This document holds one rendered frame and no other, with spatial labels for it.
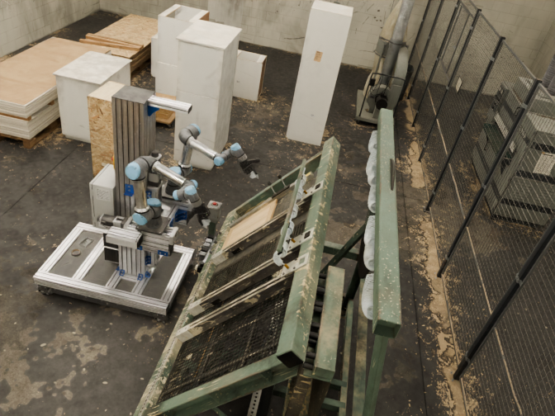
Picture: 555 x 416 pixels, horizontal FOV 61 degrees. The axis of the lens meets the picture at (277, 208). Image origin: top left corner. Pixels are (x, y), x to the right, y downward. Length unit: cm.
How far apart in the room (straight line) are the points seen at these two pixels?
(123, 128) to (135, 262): 139
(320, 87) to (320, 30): 83
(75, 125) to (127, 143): 333
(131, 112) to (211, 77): 247
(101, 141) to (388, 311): 439
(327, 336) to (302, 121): 561
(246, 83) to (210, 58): 295
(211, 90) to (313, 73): 188
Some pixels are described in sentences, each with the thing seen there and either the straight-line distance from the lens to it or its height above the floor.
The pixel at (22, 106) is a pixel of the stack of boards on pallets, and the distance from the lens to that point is 688.
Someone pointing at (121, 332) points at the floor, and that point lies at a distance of 460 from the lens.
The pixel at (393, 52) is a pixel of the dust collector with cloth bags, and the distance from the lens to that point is 902.
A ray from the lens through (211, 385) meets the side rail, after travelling 264.
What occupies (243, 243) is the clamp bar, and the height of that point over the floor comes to 118.
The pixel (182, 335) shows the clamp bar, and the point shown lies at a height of 96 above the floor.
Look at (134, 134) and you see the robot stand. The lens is 383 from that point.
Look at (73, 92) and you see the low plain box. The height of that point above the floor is 74.
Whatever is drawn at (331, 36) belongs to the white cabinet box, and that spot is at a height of 173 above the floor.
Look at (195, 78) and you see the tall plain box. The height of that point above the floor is 130.
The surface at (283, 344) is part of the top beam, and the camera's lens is 226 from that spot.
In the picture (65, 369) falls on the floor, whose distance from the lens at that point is 444.
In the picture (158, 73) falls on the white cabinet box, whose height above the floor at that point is 54.
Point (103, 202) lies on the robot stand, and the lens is 425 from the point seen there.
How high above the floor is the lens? 360
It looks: 36 degrees down
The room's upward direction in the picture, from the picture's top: 12 degrees clockwise
